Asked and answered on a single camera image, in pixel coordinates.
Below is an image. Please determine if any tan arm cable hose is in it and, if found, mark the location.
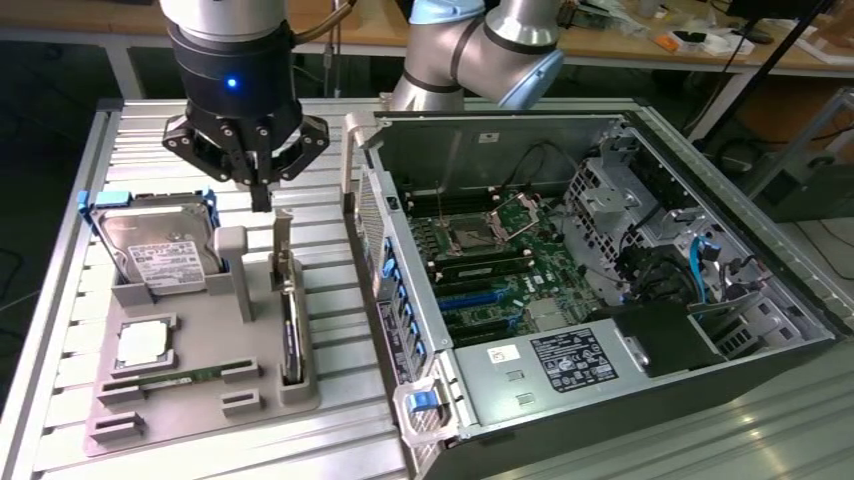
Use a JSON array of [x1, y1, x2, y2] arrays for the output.
[[291, 0, 356, 50]]

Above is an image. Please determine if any grey metal shelf frame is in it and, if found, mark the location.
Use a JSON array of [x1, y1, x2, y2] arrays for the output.
[[744, 86, 854, 222]]

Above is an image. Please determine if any light blue wire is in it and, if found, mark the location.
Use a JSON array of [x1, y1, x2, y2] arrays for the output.
[[688, 234, 720, 307]]

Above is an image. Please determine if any green motherboard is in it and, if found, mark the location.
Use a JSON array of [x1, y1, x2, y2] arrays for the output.
[[404, 188, 626, 347]]

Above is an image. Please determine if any silver CPU chip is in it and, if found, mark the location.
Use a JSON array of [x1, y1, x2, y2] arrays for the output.
[[115, 319, 173, 367]]

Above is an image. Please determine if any blue expansion slot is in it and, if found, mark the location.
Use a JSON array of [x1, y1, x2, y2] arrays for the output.
[[435, 289, 510, 312]]

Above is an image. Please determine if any wooden desk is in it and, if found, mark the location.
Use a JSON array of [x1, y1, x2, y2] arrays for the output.
[[0, 0, 854, 79]]

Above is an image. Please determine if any silver hard disk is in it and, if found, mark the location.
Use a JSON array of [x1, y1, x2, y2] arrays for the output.
[[89, 198, 219, 292]]

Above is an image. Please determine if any grey power supply with labels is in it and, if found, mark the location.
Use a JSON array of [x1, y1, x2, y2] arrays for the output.
[[452, 319, 650, 427]]

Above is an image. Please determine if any GPU card with metal bracket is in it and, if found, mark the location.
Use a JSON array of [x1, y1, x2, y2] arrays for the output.
[[268, 207, 309, 387]]

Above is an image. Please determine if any black tripod pole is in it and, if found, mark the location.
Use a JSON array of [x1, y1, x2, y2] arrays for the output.
[[684, 0, 836, 142]]

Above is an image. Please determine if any white and black desk gadget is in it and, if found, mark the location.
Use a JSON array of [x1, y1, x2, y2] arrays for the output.
[[668, 28, 756, 57]]

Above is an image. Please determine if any CPU socket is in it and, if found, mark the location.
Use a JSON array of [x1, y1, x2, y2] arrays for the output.
[[444, 218, 510, 252]]

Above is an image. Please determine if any black RAM stick with label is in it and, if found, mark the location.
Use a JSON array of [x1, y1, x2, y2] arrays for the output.
[[431, 256, 523, 285]]

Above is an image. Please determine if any open black PC case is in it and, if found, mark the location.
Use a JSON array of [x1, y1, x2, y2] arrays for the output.
[[339, 97, 840, 480]]

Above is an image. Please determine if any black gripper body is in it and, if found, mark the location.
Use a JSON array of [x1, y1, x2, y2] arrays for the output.
[[164, 18, 305, 126]]

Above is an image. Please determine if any blue disk caddy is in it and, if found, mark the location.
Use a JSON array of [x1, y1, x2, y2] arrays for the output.
[[75, 186, 232, 274]]

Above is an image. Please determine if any metal socket cover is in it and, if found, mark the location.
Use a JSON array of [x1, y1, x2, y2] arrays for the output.
[[488, 191, 543, 234]]

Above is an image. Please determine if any socket locking lever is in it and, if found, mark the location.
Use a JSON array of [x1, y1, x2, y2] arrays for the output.
[[435, 181, 456, 242]]

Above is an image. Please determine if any metal disk bay cage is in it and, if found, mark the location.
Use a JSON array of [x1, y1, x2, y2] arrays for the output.
[[564, 153, 670, 282]]

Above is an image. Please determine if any black wire loop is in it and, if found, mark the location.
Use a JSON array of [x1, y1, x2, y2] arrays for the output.
[[504, 141, 590, 197]]

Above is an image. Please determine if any green RAM stick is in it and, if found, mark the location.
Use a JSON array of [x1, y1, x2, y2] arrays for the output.
[[135, 364, 227, 390]]

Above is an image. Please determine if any black fan shroud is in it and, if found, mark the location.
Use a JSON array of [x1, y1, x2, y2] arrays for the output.
[[590, 301, 730, 380]]

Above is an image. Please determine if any grey parts rack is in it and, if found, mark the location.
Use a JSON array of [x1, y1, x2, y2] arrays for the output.
[[83, 224, 323, 459]]

